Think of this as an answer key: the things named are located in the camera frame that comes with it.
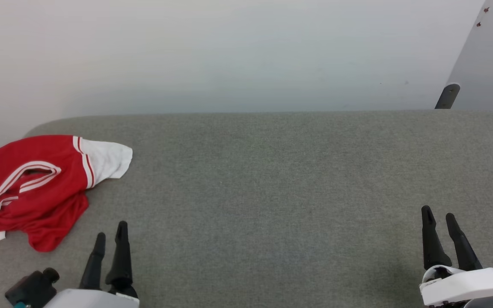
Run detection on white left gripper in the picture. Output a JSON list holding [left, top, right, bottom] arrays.
[[43, 221, 140, 308]]

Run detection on dark grey metal bracket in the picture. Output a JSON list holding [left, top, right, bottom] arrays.
[[435, 83, 461, 110]]

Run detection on red white basketball jersey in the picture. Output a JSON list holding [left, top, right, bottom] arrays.
[[0, 135, 134, 253]]

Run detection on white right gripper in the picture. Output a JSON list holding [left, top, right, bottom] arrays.
[[419, 206, 493, 306]]

